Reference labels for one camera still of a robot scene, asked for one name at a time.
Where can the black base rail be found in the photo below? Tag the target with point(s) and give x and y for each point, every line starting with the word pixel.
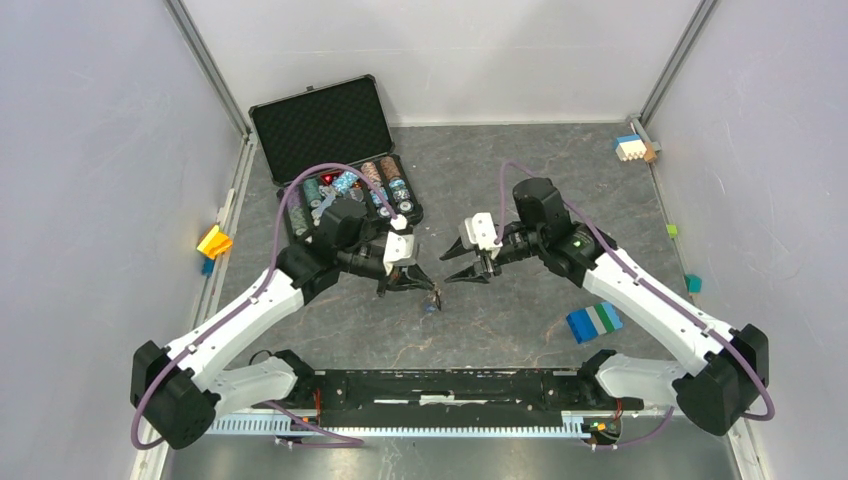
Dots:
pixel 523 397

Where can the small teal cube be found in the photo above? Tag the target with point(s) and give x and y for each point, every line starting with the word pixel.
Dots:
pixel 693 283

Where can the blue white brick block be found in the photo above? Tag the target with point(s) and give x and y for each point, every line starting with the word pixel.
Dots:
pixel 630 147

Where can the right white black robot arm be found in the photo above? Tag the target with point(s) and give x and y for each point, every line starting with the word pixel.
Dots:
pixel 718 373

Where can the black poker chip case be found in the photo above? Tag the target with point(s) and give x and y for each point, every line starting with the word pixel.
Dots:
pixel 344 128

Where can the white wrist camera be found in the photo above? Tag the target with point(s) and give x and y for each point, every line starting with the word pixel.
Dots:
pixel 479 232
pixel 401 249

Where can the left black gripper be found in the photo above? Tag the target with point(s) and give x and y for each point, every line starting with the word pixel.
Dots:
pixel 401 278

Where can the yellow orange block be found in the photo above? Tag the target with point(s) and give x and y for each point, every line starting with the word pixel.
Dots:
pixel 214 243

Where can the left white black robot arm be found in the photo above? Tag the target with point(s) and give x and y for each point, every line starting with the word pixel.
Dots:
pixel 181 388

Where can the blue green white brick stack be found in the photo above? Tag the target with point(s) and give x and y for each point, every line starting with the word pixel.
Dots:
pixel 591 322

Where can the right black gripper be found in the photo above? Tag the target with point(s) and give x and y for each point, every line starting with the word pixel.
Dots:
pixel 478 273

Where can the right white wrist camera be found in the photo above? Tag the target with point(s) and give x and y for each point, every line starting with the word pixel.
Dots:
pixel 479 232

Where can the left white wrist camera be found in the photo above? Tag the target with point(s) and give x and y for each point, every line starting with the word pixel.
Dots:
pixel 401 249

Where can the small blue block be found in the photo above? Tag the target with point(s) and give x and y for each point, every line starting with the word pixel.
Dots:
pixel 208 267

